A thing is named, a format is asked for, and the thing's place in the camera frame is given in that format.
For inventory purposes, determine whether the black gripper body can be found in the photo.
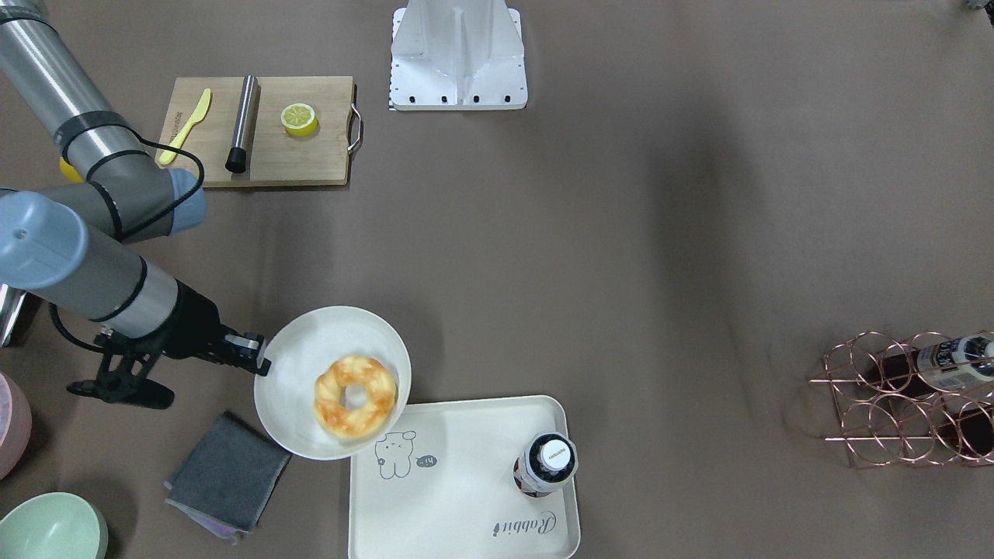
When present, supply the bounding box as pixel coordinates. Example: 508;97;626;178
161;282;249;362

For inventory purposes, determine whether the white round plate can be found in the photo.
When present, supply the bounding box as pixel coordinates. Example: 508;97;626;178
253;307;412;460

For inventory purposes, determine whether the glazed donut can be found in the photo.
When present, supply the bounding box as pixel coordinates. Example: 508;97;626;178
313;355;397;439

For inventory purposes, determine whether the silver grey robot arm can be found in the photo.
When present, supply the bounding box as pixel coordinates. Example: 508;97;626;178
2;1;269;376

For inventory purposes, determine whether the white rabbit tray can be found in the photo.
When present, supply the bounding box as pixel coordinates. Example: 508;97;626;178
348;395;582;558

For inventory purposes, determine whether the dark tea bottle on tray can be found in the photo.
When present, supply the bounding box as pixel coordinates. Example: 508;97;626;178
512;431;579;498

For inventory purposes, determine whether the grey folded cloth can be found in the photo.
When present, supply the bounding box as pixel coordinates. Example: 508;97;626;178
164;411;291;541

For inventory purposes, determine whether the steel muddler black tip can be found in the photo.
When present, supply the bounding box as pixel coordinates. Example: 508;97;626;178
224;75;262;175

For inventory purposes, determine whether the yellow plastic knife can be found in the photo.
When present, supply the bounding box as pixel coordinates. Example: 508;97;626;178
158;88;213;167

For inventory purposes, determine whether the metal ice scoop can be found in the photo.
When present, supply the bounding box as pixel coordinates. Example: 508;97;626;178
1;284;43;348

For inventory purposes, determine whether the bamboo cutting board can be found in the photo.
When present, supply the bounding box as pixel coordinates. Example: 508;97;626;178
160;75;361;189

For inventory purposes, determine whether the pink bowl with ice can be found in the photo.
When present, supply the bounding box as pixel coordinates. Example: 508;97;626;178
1;373;33;480

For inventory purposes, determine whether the upper yellow lemon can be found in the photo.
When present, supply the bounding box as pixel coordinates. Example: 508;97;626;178
59;157;85;183

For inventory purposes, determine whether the mint green bowl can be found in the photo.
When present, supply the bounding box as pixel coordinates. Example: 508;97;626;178
1;492;109;558

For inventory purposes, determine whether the lemon half slice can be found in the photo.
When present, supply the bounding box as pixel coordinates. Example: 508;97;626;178
280;102;319;137

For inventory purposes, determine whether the tea bottle in rack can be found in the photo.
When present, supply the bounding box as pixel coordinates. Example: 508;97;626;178
866;335;994;459

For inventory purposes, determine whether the black camera bracket on wrist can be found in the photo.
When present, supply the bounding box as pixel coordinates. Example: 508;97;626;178
65;330;175;410

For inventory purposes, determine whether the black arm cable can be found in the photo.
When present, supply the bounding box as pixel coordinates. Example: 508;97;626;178
48;136;206;354

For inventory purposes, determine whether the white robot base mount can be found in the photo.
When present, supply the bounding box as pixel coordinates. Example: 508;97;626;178
388;1;529;111

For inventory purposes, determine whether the copper wire bottle rack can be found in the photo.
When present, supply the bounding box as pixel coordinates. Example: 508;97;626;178
809;330;993;470

